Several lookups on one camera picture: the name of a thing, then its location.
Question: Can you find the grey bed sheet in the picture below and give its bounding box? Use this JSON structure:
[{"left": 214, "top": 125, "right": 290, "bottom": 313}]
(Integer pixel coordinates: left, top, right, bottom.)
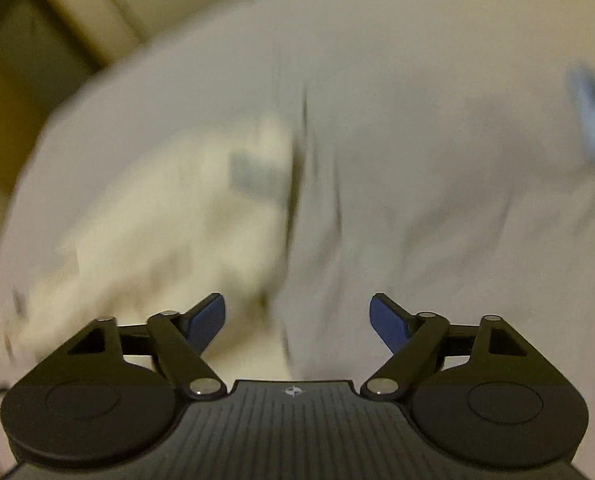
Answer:
[{"left": 0, "top": 0, "right": 595, "bottom": 479}]

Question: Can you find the cream knit striped sweater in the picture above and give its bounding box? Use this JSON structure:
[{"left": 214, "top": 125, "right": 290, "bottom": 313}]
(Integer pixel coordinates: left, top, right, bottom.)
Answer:
[{"left": 0, "top": 114, "right": 294, "bottom": 363}]

